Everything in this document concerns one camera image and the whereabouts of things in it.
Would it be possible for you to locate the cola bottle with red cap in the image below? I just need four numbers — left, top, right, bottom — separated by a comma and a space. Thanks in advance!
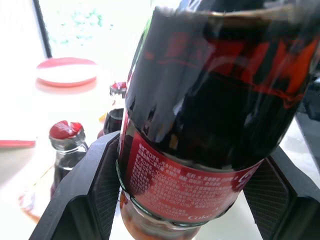
96, 81, 128, 140
48, 120, 90, 198

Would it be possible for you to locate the cola bottle with red label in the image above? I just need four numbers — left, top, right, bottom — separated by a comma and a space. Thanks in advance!
115, 0, 320, 240

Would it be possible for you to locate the black window frame post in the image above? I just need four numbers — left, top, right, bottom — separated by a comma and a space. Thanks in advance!
32, 0, 53, 59

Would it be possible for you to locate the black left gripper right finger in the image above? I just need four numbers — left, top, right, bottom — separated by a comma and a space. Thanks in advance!
243, 145, 320, 240

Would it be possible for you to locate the red and white round plate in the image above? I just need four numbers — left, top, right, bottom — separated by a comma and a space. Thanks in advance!
35, 57, 98, 88

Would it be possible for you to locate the red flat board edge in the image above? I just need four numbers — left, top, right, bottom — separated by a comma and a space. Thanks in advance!
0, 139, 36, 149

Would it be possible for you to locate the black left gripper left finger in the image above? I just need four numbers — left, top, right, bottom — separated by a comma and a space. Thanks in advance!
28, 130, 124, 240

